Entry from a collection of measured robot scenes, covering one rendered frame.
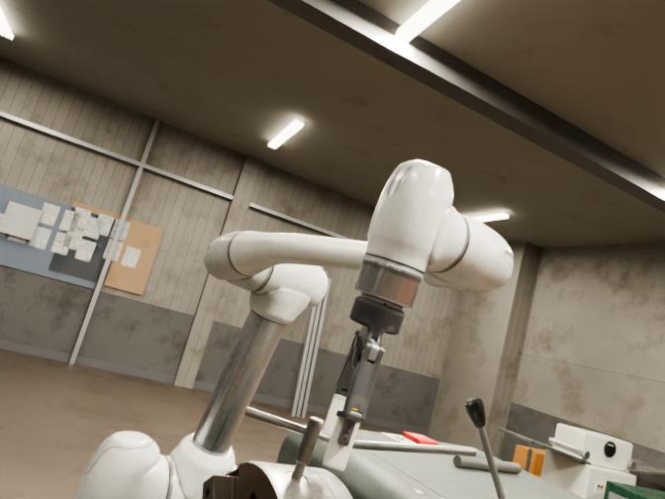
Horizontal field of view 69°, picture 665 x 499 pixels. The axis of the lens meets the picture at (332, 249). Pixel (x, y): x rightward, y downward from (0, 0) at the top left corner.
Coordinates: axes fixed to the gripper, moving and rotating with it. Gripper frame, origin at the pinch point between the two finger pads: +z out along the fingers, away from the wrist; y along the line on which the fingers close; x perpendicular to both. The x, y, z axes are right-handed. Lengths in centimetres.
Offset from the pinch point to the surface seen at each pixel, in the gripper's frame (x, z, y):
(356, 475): -6.5, 7.2, 8.3
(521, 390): -406, 56, 746
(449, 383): -323, 98, 852
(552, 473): -324, 105, 463
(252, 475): 9.4, 9.3, 1.7
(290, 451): 3.2, 12.7, 24.2
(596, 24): -121, -242, 241
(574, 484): -333, 103, 436
